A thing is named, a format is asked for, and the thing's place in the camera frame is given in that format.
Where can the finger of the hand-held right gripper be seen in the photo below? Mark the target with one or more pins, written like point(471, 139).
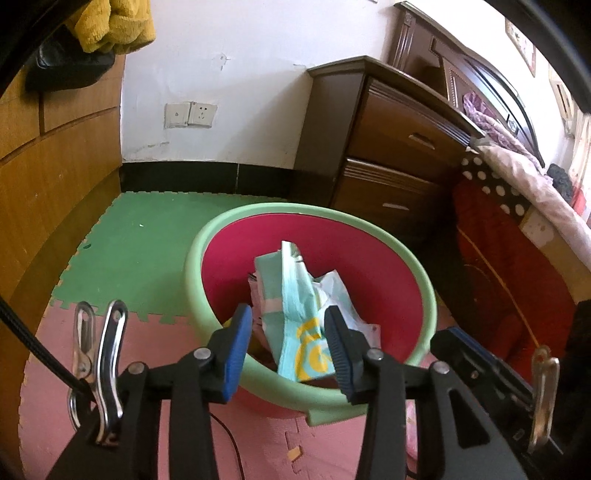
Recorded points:
point(457, 348)

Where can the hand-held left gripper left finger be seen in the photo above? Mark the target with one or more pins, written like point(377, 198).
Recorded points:
point(238, 355)

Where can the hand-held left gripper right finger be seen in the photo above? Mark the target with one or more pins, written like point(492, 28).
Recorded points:
point(339, 360)

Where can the light blue yellow swirl packet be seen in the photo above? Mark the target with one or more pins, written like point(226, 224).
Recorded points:
point(291, 314)

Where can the red bucket with green rim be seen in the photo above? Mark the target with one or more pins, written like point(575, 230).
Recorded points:
point(231, 258)

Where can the metal spring clip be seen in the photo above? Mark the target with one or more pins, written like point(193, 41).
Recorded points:
point(111, 350)
point(542, 397)

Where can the pink printed box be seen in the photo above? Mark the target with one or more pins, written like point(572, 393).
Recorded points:
point(261, 304)

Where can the green foam mat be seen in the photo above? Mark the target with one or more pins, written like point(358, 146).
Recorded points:
point(138, 249)

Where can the black polka dot cloth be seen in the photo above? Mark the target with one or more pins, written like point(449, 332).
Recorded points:
point(489, 180)

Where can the pink foam mat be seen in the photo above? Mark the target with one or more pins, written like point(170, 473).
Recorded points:
point(55, 369)

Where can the floral pink quilt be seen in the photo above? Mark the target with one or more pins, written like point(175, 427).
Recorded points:
point(531, 175)

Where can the dark cloth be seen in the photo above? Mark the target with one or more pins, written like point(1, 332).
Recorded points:
point(559, 182)

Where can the dark wooden nightstand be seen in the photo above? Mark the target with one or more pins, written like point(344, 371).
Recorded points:
point(392, 138)

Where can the light wooden wardrobe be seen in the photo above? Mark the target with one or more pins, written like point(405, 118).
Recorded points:
point(60, 184)

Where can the dark wooden headboard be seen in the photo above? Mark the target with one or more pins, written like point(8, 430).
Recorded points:
point(425, 46)

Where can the black bag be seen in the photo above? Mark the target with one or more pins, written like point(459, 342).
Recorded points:
point(69, 69)

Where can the yellow towel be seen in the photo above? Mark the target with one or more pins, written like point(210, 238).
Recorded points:
point(115, 23)

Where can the white wall socket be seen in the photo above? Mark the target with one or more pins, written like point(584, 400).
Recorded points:
point(202, 114)

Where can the framed wall picture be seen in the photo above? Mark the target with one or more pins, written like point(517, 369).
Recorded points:
point(521, 46)

